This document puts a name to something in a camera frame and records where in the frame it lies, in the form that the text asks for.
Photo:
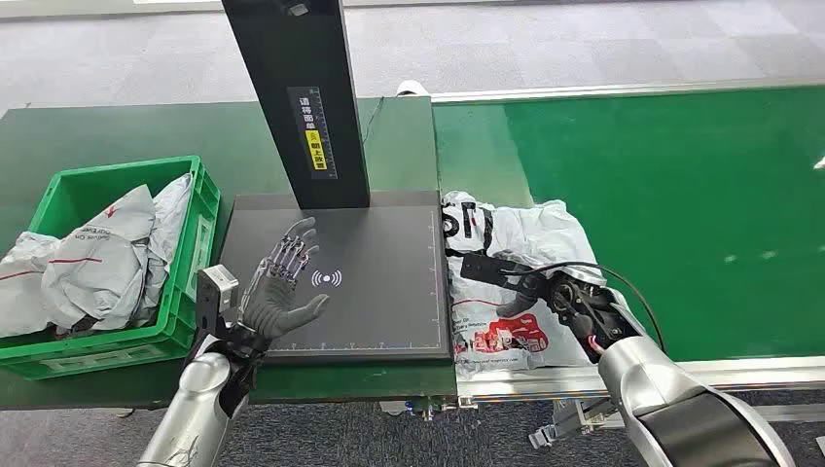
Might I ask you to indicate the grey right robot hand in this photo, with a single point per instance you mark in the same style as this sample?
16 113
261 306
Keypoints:
532 287

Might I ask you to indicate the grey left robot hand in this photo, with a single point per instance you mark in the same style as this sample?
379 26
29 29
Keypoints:
274 303

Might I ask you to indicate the white red-printed poly mailer package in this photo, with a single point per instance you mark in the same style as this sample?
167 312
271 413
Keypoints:
522 225

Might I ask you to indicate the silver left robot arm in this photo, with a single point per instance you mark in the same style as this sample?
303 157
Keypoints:
196 399

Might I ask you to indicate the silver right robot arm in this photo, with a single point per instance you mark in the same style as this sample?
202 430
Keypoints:
651 387

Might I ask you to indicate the narrow grey crumpled mailer package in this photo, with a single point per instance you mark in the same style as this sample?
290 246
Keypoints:
169 213

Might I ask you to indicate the large grey poly mailer package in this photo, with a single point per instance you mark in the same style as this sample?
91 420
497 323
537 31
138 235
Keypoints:
103 264

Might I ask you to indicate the white conveyor roller end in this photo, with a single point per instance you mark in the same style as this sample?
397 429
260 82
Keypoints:
409 87

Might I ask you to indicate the grey red-lined mailer package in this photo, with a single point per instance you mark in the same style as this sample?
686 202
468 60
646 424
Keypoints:
22 290

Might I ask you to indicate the green plastic crate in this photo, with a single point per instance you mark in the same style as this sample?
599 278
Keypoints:
187 303

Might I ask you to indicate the black scanner base platform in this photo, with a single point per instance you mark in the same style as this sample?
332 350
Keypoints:
387 283

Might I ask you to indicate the metal table fitting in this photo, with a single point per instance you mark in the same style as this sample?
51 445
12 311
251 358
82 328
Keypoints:
425 407

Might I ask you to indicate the yellow and black column label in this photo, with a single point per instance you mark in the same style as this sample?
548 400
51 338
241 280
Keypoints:
314 138

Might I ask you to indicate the dark green table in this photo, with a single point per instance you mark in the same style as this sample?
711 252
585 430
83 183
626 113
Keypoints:
96 135

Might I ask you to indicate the black scanner column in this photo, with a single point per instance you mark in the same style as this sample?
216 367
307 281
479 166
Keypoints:
290 58

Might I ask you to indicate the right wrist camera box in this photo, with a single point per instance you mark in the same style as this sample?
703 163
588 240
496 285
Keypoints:
483 267

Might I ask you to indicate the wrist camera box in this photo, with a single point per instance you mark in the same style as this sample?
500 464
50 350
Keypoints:
216 290
483 267

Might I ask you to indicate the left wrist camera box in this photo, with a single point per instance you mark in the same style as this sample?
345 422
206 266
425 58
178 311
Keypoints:
216 290

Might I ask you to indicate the metal conveyor bracket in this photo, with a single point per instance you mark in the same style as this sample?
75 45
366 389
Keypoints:
567 425

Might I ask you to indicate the aluminium conveyor rail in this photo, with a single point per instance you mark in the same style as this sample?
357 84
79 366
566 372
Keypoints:
741 374
612 90

